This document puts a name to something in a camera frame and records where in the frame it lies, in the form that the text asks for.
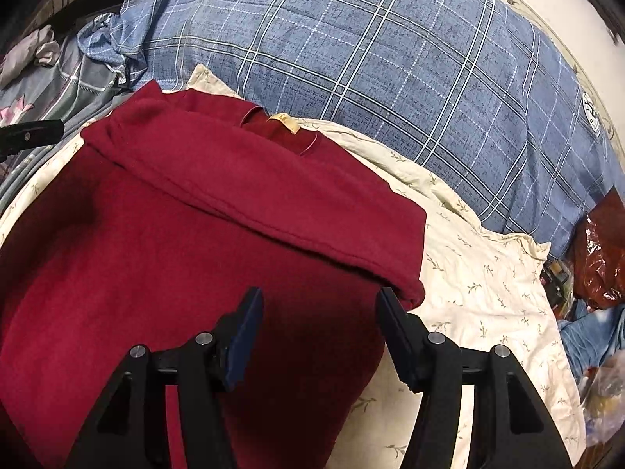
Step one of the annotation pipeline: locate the grey plaid bed sheet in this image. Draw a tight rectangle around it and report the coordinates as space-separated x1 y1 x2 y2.
1 35 130 209

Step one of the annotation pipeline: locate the small grey-pink cloth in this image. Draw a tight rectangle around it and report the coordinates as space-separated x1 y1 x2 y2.
0 24 61 88

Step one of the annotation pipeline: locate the cream floral pillowcase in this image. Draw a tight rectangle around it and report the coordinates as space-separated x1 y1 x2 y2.
0 63 587 469

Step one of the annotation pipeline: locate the blue cloth at bedside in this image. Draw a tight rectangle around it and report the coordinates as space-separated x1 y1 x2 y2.
557 299 624 381

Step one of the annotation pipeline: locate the dark red garment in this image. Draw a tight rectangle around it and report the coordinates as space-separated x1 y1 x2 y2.
1 82 426 468

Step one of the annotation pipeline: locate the red plastic bag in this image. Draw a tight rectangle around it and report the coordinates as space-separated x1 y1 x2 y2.
570 188 625 309

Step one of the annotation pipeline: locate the blue plaid pillow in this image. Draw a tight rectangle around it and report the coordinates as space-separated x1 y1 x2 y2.
77 0 624 256

